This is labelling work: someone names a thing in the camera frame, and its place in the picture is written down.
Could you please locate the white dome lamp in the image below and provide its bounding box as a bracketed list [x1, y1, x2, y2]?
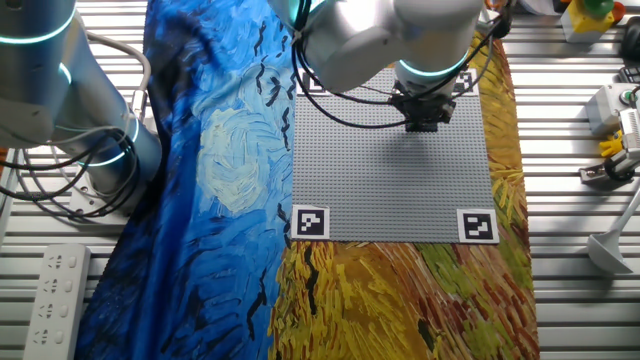
[586, 184, 640, 275]

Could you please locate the thick grey cable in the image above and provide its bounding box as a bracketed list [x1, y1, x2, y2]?
[82, 30, 153, 124]

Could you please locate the white ribbed device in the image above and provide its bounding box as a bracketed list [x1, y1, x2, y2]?
[618, 107, 640, 161]

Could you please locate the yellow green toy block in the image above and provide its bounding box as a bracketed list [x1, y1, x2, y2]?
[567, 0, 627, 36]

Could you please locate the black cable bundle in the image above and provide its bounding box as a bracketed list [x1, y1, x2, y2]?
[0, 124, 146, 219]

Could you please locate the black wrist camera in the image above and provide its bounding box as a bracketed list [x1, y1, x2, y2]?
[492, 3, 515, 40]

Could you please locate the silver robot mounting plate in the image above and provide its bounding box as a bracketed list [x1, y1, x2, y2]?
[68, 164, 132, 226]

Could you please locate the black white fiducial marker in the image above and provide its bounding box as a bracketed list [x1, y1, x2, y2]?
[456, 208, 500, 245]
[290, 204, 332, 242]
[295, 69, 331, 97]
[452, 69, 480, 97]

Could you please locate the painted print tablecloth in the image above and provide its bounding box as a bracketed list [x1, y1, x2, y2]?
[74, 0, 541, 360]

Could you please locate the grey Lego baseplate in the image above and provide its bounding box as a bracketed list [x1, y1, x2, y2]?
[289, 67, 501, 245]

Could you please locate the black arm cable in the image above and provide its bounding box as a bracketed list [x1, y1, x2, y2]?
[291, 0, 409, 130]
[359, 12, 506, 104]

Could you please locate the black round object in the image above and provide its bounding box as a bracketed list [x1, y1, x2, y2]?
[619, 29, 640, 62]

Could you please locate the yellow plastic toy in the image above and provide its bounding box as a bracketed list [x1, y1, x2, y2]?
[598, 129, 625, 158]

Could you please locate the grey bracket black ring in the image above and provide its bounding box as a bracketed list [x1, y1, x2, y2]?
[578, 149, 640, 190]

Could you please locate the white power strip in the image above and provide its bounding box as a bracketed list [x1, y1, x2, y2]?
[22, 243, 92, 360]

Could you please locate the black keypad device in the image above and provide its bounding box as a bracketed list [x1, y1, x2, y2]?
[617, 64, 640, 85]

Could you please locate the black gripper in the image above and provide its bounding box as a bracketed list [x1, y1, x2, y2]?
[392, 92, 457, 127]

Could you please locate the white box green button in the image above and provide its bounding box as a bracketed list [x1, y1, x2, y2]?
[584, 82, 637, 137]

